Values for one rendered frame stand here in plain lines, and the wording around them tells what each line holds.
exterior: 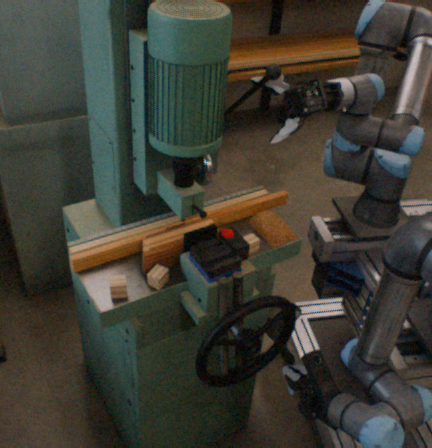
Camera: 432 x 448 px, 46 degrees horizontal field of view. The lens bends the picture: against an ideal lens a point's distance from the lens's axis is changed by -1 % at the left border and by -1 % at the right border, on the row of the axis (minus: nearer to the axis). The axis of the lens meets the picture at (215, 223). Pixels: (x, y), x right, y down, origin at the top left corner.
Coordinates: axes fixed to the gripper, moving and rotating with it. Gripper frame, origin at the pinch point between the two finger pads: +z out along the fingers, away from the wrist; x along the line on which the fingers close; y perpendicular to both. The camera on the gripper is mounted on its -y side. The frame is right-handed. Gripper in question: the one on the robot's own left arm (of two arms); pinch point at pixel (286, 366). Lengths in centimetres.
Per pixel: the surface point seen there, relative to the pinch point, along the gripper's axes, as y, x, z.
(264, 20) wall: -129, 159, 231
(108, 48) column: -84, -25, 20
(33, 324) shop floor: 13, -49, 130
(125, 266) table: -30.4, -30.3, 21.9
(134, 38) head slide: -84, -21, 13
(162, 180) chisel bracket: -50, -16, 24
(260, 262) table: -23.7, 4.7, 14.5
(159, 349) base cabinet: -5.6, -25.4, 22.2
